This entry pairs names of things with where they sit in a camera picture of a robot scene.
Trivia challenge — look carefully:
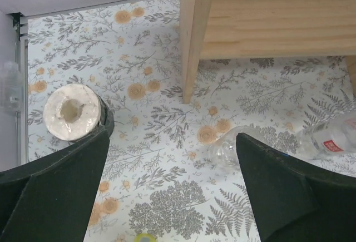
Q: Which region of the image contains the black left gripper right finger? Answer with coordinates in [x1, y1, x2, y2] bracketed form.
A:
[236, 133, 355, 241]

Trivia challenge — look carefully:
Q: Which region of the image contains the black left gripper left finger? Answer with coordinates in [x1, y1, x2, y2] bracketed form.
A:
[0, 110, 115, 242]

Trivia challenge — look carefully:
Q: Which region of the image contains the clear red-label water bottle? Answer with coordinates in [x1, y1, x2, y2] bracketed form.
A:
[296, 113, 355, 160]

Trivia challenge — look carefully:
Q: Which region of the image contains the clear Pocari Sweat bottle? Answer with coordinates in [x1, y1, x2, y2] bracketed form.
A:
[209, 126, 251, 171]

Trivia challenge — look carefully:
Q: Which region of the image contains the yellow-green glue bottle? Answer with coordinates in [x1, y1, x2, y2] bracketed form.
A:
[134, 233, 157, 242]

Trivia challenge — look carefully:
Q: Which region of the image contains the tape roll with black band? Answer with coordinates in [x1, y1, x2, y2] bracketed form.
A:
[43, 83, 115, 142]

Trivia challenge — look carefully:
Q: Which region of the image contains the floral patterned table mat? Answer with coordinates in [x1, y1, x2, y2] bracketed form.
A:
[28, 0, 355, 241]

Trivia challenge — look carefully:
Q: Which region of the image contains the light wooden shelf unit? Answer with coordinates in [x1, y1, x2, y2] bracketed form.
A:
[180, 0, 355, 103]

